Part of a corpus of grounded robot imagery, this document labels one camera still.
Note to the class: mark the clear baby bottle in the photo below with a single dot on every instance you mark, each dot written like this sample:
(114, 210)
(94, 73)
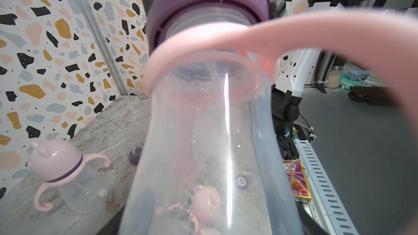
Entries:
(211, 120)
(87, 192)

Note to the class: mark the purple collar with nipple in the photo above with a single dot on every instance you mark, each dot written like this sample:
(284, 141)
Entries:
(205, 3)
(135, 154)

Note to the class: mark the pink bottle cap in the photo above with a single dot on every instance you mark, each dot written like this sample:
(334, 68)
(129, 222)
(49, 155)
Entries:
(206, 204)
(54, 160)

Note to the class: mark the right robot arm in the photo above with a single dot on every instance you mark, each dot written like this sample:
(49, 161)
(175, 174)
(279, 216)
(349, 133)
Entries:
(325, 68)

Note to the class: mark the small black round cap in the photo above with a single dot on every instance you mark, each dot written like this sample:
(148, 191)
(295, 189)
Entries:
(242, 182)

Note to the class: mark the orange pink card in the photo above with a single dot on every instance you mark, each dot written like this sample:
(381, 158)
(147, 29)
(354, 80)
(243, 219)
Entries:
(298, 181)

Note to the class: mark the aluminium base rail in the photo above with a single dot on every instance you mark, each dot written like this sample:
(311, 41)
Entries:
(326, 207)

